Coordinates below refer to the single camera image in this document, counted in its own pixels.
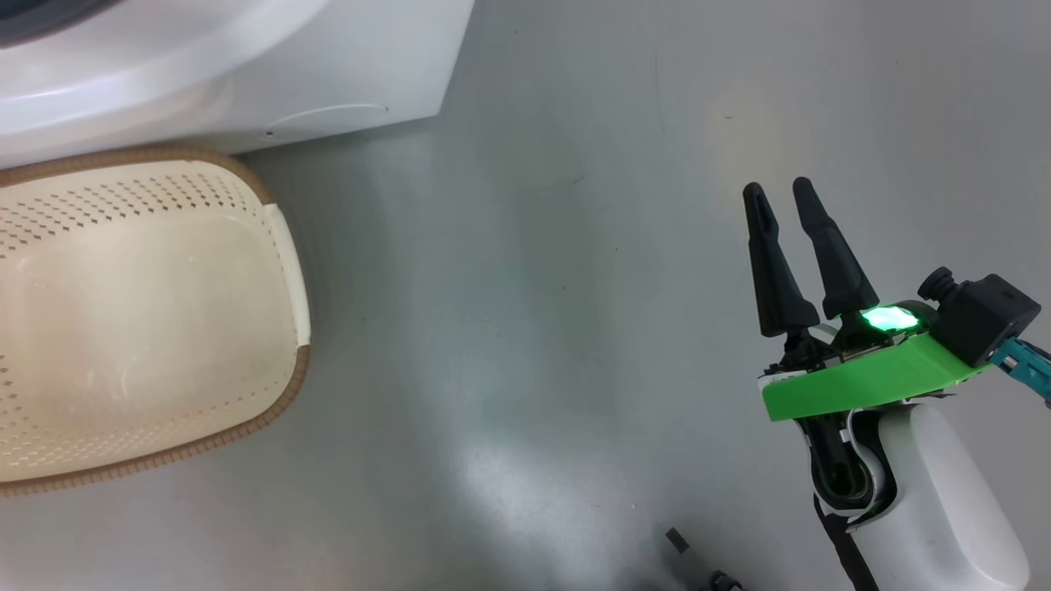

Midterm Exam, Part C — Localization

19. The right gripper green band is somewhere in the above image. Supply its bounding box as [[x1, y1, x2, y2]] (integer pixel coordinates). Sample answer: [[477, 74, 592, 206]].
[[743, 176, 990, 424]]

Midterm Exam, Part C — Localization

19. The white washing machine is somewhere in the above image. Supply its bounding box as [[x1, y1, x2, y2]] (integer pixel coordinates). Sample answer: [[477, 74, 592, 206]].
[[0, 0, 475, 169]]

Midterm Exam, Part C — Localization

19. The cream perforated laundry basket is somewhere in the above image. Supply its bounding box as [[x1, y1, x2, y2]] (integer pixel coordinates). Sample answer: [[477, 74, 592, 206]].
[[0, 146, 311, 497]]

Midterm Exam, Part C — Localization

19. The teal camera cable connector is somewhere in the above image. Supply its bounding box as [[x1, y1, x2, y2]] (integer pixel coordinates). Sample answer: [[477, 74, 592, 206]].
[[989, 338, 1051, 407]]

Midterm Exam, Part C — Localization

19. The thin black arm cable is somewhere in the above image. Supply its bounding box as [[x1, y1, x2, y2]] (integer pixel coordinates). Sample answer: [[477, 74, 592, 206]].
[[813, 492, 879, 591]]

